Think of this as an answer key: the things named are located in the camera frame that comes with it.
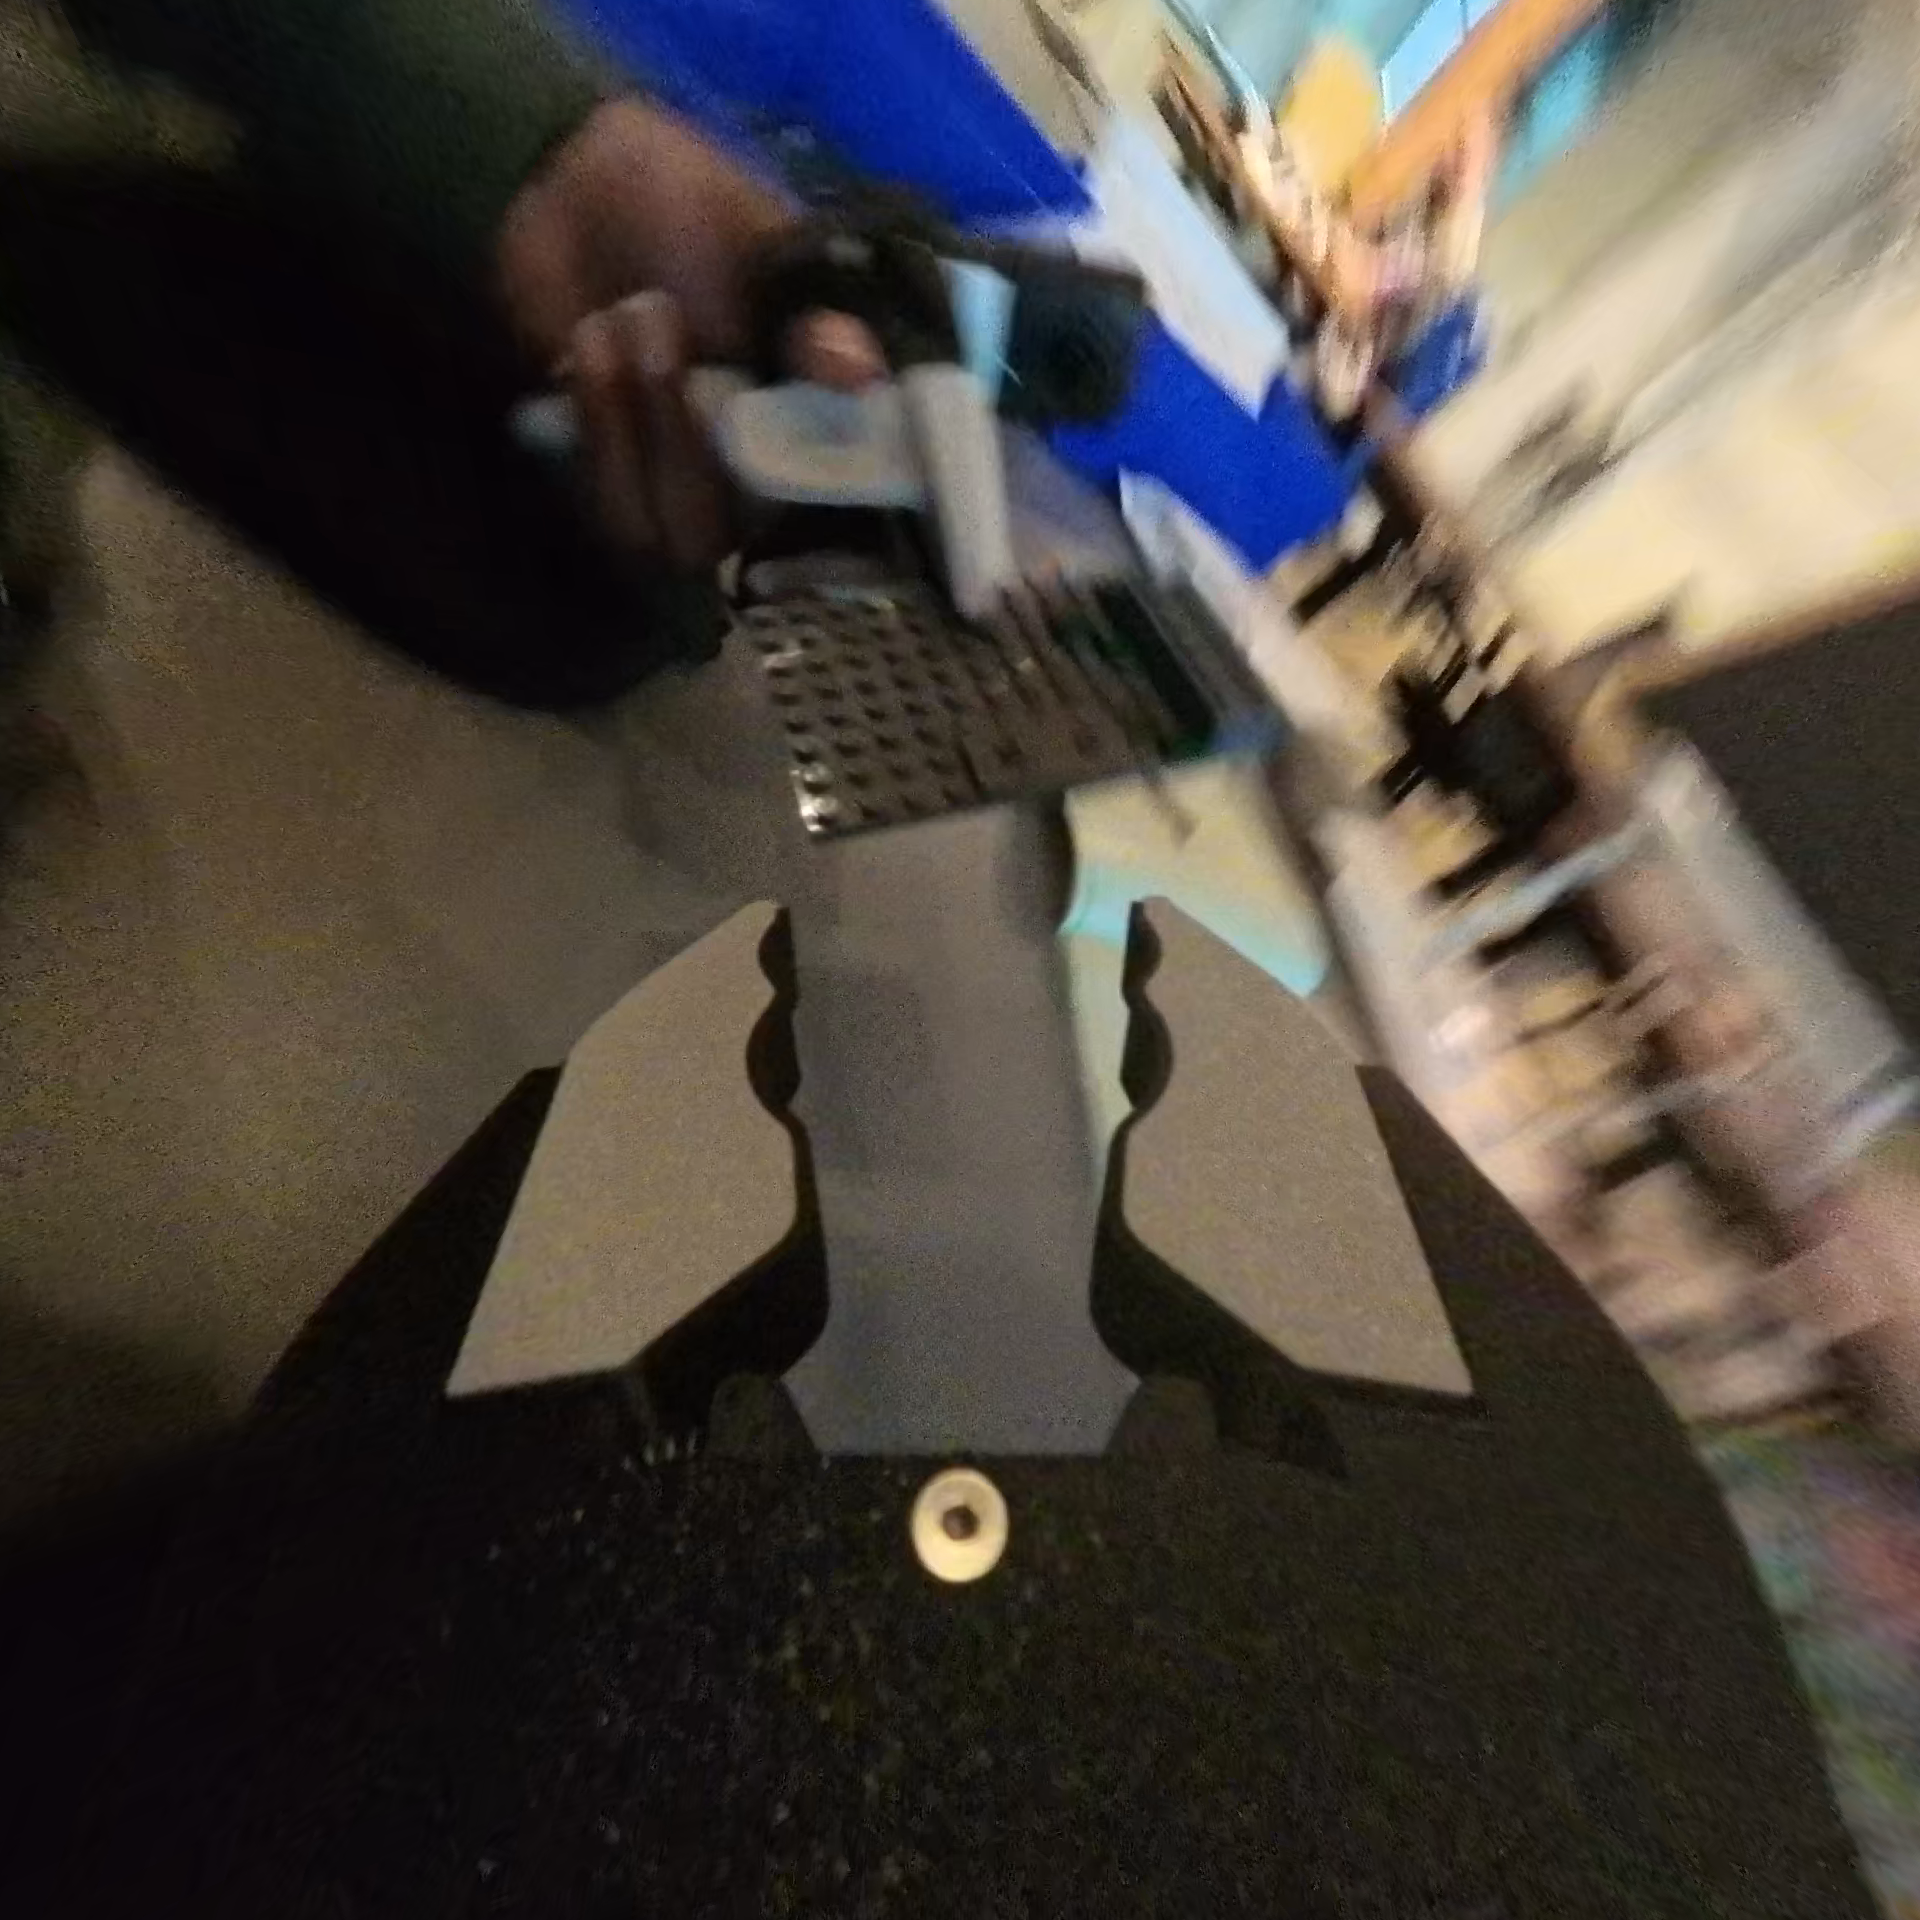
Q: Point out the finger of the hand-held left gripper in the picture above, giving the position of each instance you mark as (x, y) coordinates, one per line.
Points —
(968, 495)

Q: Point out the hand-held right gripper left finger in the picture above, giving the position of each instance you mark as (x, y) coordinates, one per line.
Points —
(645, 1201)

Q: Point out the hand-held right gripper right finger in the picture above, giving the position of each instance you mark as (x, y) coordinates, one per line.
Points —
(1276, 1214)

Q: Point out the dark grey studded brick plate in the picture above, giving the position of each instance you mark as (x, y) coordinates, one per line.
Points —
(869, 720)

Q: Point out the grey desk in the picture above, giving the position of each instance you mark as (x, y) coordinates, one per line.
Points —
(224, 975)

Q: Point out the person's left hand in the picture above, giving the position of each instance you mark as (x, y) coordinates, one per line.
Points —
(630, 240)

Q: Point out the large blue plastic bin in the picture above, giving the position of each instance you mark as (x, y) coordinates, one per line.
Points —
(902, 90)

